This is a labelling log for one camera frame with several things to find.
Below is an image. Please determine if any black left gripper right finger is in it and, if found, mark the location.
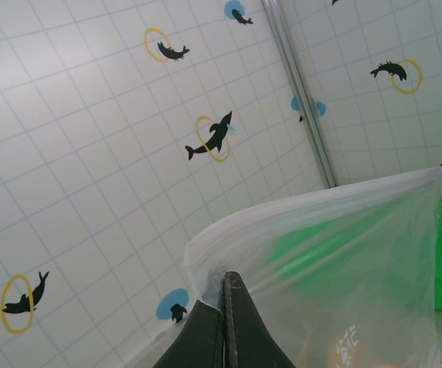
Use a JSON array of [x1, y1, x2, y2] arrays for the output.
[[223, 271, 295, 368]]

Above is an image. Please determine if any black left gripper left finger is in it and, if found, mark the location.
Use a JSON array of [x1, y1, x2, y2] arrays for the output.
[[153, 300, 226, 368]]

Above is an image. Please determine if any orange toy fruit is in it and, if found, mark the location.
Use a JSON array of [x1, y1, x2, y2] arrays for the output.
[[297, 331, 364, 368]]

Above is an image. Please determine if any clear zip-top plastic bag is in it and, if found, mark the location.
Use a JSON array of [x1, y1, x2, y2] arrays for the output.
[[182, 165, 442, 368]]

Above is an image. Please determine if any black dolphin blue circle sticker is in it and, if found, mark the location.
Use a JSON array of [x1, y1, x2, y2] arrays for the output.
[[289, 95, 328, 123]]

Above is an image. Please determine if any aluminium corner post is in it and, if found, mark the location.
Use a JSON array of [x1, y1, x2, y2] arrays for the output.
[[261, 0, 339, 189]]

